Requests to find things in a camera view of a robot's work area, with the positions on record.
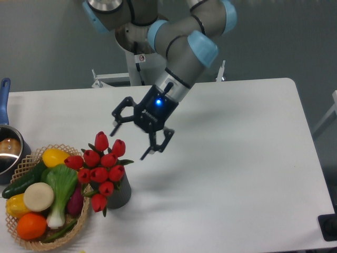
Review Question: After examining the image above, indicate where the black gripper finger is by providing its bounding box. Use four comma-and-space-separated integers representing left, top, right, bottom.
110, 96, 136, 137
140, 127, 175, 160

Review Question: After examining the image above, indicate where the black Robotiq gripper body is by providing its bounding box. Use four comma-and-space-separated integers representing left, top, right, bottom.
134, 85, 178, 133

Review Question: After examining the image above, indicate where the red tulip bouquet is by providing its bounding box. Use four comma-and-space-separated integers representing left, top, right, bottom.
64, 131, 133, 216

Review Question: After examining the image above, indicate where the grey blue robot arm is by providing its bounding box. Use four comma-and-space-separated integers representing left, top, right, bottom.
82, 1, 237, 153

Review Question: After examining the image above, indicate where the dark grey ribbed vase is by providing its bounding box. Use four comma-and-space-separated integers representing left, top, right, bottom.
90, 172, 132, 212

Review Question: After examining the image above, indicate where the yellow squash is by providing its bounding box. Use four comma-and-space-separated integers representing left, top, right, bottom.
42, 148, 71, 168

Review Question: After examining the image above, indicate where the woven wicker basket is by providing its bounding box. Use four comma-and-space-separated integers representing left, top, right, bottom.
5, 144, 90, 251

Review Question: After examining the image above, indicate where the purple sweet potato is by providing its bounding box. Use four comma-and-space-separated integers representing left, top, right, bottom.
66, 183, 84, 216

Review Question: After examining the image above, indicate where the round beige bun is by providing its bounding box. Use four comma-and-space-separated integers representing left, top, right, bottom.
23, 182, 54, 212

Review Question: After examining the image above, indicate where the dark green cucumber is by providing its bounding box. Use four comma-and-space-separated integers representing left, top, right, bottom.
2, 161, 47, 199

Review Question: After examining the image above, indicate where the green chili pepper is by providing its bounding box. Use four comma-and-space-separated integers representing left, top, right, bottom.
42, 220, 77, 244

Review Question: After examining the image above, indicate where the yellow bell pepper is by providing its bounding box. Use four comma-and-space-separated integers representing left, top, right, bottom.
6, 193, 32, 219

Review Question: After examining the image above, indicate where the orange fruit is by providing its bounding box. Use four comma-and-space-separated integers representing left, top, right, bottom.
16, 212, 47, 240

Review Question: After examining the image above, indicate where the white furniture leg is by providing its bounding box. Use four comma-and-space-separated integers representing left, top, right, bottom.
312, 90, 336, 140

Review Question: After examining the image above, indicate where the black device at table edge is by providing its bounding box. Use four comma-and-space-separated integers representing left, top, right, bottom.
318, 213, 336, 241

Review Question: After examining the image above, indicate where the white metal base frame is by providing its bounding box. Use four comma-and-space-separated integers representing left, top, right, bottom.
91, 60, 226, 88

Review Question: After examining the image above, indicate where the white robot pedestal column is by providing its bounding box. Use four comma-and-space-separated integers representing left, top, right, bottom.
115, 22, 169, 86

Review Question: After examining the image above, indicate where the blue handled steel saucepan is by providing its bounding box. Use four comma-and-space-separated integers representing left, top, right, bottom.
1, 77, 31, 185

